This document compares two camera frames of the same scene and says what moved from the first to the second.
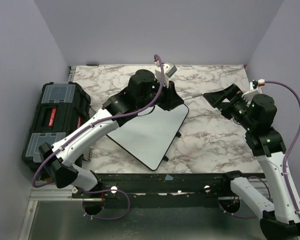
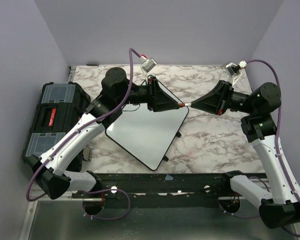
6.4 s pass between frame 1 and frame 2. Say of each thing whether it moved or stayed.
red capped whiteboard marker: moved
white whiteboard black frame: stayed
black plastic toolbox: stayed
